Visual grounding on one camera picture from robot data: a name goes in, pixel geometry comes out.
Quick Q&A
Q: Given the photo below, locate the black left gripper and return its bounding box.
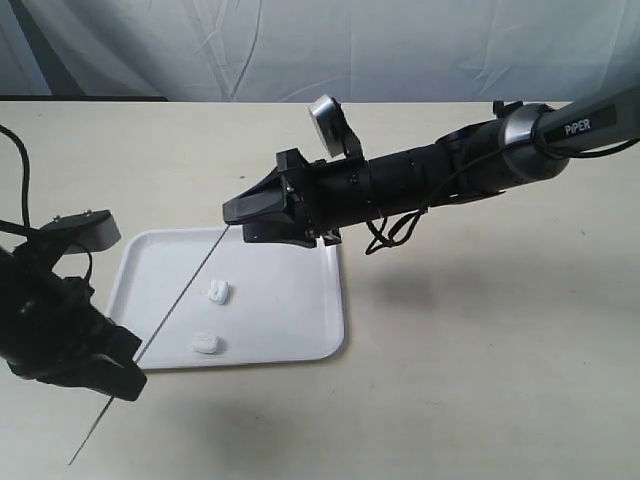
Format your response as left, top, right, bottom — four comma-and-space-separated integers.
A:
1, 250, 147, 402

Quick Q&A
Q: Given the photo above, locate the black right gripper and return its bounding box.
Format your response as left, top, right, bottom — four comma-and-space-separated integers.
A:
222, 145, 450, 248

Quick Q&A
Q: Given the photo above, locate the thin metal skewer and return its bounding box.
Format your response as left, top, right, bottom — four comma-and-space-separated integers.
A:
66, 225, 230, 467

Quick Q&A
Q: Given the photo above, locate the white foam piece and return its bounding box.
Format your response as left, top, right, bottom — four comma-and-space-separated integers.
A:
206, 279, 233, 306
191, 333, 222, 355

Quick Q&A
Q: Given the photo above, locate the white rectangular plastic tray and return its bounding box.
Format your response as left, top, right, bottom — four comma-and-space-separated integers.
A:
107, 227, 345, 371

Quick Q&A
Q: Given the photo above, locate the white backdrop cloth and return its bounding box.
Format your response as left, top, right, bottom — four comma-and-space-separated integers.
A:
1, 1, 639, 102

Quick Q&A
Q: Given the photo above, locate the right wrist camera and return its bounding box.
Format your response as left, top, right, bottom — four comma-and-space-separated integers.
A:
308, 95, 363, 158

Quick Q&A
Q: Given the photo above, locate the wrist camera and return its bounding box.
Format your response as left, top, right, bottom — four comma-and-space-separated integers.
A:
39, 210, 121, 255
308, 95, 363, 158

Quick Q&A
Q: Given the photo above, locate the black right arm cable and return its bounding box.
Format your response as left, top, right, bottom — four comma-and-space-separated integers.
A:
364, 129, 640, 255

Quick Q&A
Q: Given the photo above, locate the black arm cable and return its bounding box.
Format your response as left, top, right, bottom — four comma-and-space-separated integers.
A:
364, 129, 640, 255
0, 123, 96, 301

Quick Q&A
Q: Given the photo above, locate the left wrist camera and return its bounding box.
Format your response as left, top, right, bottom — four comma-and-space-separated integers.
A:
39, 210, 121, 255

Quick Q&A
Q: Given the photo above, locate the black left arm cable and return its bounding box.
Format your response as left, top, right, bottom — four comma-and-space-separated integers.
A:
0, 123, 96, 301

